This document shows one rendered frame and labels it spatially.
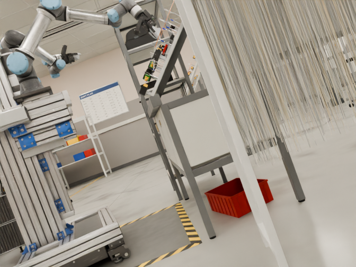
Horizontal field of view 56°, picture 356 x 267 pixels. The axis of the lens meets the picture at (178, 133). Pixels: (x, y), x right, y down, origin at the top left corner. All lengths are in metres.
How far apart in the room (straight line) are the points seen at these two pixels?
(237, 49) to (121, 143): 8.85
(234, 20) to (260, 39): 0.12
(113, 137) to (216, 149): 8.18
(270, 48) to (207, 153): 0.84
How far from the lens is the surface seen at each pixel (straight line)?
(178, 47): 2.07
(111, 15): 2.26
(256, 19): 1.24
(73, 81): 10.34
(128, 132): 9.86
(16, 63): 2.18
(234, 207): 2.13
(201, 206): 1.92
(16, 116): 2.13
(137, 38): 3.29
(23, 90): 2.30
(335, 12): 1.35
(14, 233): 2.54
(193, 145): 1.87
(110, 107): 9.94
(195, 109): 1.88
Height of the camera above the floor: 0.68
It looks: 2 degrees down
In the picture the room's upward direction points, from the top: 20 degrees counter-clockwise
